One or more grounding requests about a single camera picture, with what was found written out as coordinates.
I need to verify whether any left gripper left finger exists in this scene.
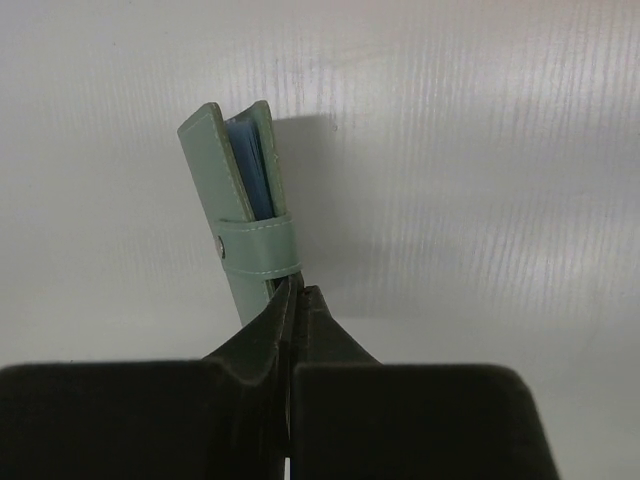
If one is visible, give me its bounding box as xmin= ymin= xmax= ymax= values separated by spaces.
xmin=1 ymin=278 xmax=295 ymax=479

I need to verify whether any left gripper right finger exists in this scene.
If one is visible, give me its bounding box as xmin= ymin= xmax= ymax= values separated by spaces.
xmin=291 ymin=287 xmax=559 ymax=479

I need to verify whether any green leather card holder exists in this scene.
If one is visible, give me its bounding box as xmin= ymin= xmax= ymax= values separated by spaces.
xmin=177 ymin=100 xmax=301 ymax=324

